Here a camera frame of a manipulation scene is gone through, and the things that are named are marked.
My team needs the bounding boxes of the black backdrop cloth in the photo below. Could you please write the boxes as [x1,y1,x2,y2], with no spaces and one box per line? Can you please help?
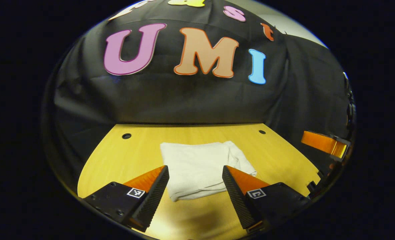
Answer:
[43,0,356,187]

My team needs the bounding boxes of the white jeans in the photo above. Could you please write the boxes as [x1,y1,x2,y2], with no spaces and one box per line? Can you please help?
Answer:
[160,141,257,202]

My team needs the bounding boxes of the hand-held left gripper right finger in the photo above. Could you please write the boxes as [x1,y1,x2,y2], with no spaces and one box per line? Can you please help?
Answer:
[222,165,311,234]

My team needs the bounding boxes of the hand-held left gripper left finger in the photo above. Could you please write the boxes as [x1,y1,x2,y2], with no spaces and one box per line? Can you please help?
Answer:
[83,165,170,233]

